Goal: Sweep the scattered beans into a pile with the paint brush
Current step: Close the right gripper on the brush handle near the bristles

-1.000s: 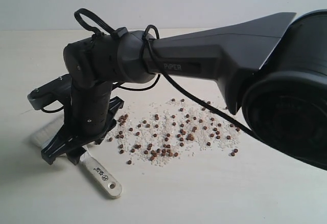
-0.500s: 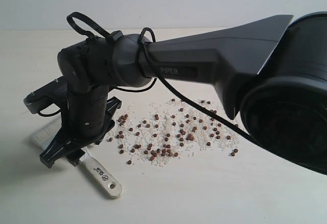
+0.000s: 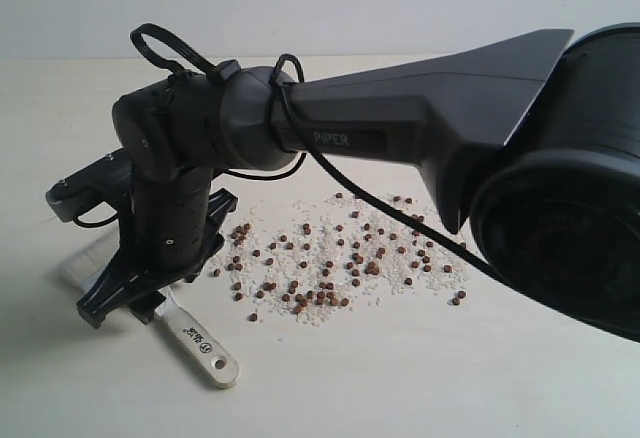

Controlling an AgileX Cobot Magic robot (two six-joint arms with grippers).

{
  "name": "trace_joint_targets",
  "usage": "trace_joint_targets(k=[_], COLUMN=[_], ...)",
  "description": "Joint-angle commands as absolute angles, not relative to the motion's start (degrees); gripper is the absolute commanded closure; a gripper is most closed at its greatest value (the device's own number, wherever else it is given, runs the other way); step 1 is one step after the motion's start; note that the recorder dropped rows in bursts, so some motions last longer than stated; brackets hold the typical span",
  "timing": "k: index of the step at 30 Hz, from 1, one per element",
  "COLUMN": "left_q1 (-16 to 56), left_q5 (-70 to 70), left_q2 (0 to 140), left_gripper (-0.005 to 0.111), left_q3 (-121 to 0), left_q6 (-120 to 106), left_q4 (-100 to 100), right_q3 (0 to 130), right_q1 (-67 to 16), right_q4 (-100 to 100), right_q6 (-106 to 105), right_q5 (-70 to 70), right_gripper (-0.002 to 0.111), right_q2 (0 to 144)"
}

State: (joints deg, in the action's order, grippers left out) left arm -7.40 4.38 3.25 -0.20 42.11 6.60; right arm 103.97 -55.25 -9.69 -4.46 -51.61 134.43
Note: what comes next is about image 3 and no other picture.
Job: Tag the wide wooden paint brush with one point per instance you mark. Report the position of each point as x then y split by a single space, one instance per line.
196 344

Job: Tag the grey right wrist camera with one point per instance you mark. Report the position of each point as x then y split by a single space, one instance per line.
106 180

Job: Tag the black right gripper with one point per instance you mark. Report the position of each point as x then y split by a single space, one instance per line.
166 234

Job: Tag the brown beans and grains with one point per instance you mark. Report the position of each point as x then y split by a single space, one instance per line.
320 264

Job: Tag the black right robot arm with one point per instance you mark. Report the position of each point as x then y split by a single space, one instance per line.
520 157

